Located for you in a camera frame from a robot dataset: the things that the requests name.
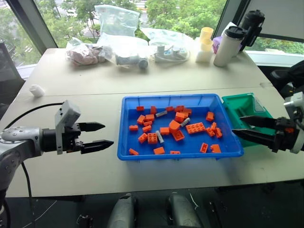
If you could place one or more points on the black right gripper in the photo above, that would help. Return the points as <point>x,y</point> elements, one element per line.
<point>285,140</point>

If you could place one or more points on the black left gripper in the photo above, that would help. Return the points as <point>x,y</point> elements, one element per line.
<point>71,142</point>

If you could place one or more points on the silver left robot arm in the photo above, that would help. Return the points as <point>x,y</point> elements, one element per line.
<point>16,142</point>

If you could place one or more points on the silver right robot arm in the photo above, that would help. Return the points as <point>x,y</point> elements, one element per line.
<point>299,145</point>

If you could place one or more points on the green plastic bin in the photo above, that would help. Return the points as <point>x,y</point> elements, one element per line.
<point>237,104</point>

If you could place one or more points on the small orange block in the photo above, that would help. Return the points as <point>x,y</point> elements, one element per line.
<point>175,152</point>
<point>153,110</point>
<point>142,138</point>
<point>147,123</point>
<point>140,108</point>
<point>133,128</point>
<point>210,116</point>
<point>179,108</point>
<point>141,120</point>
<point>149,117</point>
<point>203,147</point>
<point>218,133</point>
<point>133,152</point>
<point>169,109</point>
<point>215,149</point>
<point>187,111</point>
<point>210,132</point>
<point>213,126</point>
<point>159,150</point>
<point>164,131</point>
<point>146,129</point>

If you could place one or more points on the orange 2x2 plastic toy brick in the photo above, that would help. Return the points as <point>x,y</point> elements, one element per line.
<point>152,138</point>

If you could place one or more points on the black office chair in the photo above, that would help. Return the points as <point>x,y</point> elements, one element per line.
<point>289,76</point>

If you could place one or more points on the orange studded plastic toy brick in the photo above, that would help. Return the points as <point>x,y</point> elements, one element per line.
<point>195,128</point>

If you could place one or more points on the small white roll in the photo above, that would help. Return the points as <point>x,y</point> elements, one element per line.
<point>37,90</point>

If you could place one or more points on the grey rounded robot leg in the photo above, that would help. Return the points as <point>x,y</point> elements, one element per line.
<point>122,211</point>
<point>183,211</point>

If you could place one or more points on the orange square block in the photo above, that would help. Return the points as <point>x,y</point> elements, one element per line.
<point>180,117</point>
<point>178,135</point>

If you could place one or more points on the bag of pinkish items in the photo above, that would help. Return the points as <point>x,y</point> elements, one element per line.
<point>82,55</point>

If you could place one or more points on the blue plastic tray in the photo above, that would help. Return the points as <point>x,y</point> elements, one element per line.
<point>180,155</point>

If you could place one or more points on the bag of grey parts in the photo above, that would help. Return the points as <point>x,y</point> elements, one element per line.
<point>128,58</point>

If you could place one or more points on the white tumbler black lid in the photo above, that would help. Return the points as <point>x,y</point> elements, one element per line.
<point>225,50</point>

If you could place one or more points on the purple object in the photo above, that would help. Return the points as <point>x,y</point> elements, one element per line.
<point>217,45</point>

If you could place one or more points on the black monitor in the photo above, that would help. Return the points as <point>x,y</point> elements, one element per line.
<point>7,78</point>

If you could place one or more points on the black travel mug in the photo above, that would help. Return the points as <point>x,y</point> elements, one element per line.
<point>253,26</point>

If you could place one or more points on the stacked yellow cups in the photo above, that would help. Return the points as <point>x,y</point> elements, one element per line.
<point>206,38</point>

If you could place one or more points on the white power strip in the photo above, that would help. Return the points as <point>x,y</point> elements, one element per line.
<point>171,54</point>

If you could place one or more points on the tall clear plastic bag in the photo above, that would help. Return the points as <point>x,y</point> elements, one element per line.
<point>117,20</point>

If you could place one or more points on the bag with power strip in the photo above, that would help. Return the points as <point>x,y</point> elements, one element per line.
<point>166,38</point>

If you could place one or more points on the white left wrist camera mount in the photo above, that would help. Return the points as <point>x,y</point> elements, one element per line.
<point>67,111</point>

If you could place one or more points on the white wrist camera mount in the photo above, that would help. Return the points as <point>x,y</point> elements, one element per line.
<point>67,111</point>
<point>295,104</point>

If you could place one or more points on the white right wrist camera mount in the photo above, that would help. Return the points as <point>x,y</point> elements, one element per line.
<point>295,104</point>

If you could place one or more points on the dark window frame post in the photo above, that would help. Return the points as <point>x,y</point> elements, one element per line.
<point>235,12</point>
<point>31,26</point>

